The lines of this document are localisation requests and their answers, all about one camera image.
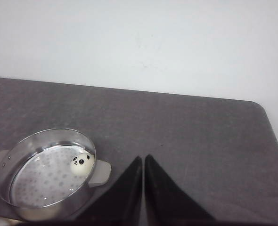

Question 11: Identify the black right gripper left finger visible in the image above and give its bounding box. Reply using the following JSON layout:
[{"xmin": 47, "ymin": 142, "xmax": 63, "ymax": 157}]
[{"xmin": 76, "ymin": 157, "xmax": 143, "ymax": 226}]

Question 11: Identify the stainless steel steamer pot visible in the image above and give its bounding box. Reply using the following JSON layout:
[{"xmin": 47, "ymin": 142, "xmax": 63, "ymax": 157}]
[{"xmin": 0, "ymin": 129, "xmax": 112, "ymax": 221}]

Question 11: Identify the cream rectangular plastic tray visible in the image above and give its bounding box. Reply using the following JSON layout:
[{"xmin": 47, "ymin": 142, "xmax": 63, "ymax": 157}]
[{"xmin": 1, "ymin": 217, "xmax": 24, "ymax": 226}]

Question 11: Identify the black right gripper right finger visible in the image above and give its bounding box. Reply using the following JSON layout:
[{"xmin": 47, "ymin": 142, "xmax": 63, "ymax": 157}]
[{"xmin": 144, "ymin": 154, "xmax": 216, "ymax": 226}]

